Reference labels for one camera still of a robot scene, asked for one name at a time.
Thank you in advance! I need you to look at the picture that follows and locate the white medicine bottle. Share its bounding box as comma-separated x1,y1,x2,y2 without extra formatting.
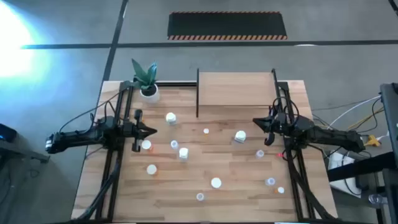
178,147,190,162
165,112,178,126
234,130,248,144

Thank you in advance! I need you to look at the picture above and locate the yellow power splitter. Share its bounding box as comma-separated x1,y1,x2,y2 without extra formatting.
364,134,382,147

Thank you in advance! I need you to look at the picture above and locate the black side table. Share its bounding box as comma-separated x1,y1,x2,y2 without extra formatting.
326,82,398,224

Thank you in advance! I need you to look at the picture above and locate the green plant in white pot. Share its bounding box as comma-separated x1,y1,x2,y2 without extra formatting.
130,58,161,104

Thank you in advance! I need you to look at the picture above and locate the white power strip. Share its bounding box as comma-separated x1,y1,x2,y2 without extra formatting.
328,150,363,197

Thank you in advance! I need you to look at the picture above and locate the black box with blue light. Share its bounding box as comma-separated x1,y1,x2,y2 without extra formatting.
0,123,18,144

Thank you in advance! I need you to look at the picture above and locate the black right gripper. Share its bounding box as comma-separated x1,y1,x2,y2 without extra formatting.
252,106,299,146

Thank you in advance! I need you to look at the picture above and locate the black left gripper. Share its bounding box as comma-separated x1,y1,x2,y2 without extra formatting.
123,109,158,152

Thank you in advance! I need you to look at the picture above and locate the wooden shelf with black frame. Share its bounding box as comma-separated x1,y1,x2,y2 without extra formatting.
196,68,279,118

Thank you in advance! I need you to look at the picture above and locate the clear water bottle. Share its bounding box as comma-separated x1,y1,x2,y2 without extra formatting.
368,193,388,205

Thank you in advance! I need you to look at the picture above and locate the black hazard-striped floor mat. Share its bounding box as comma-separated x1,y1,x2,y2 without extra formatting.
167,11,288,41

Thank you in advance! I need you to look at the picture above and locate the dark metal floor stand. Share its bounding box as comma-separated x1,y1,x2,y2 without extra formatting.
0,139,50,164

